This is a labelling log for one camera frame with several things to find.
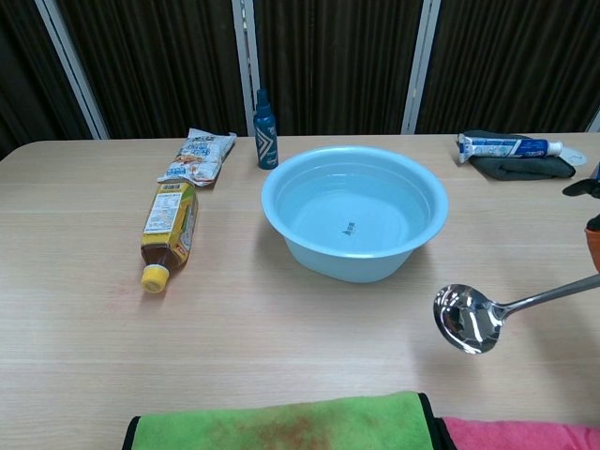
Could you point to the tea bottle yellow cap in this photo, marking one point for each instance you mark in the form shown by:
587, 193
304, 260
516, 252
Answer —
169, 220

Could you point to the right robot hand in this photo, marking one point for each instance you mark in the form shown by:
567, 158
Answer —
593, 244

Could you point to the dark grey folded cloth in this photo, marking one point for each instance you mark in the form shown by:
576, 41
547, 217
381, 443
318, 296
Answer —
520, 169

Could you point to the light blue bowl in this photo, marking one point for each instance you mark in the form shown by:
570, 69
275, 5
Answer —
356, 262

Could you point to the metal ladle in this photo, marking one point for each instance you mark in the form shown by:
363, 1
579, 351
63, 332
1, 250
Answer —
461, 323

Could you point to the blue white toothpaste tube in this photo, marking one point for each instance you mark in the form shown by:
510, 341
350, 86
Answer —
506, 146

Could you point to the white screen frame post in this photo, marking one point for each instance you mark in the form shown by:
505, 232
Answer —
594, 121
246, 70
422, 70
70, 70

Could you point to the green stained cloth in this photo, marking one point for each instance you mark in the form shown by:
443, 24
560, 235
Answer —
281, 426

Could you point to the white snack bag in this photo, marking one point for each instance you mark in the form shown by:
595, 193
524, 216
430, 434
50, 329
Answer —
199, 157

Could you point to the pink cloth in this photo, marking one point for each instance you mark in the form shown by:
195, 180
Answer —
515, 436

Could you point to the white round lid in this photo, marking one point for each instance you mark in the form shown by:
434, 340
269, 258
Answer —
575, 155

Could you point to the dark blue spray bottle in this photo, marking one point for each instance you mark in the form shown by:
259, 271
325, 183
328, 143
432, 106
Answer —
265, 140

